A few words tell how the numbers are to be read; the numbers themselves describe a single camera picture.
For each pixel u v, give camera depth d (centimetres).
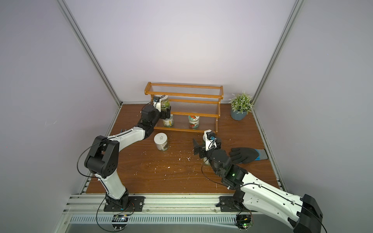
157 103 79
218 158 52
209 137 59
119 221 72
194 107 89
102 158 49
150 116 72
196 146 63
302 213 40
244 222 69
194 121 98
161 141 88
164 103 90
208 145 60
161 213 71
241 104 95
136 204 73
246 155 90
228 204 73
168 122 100
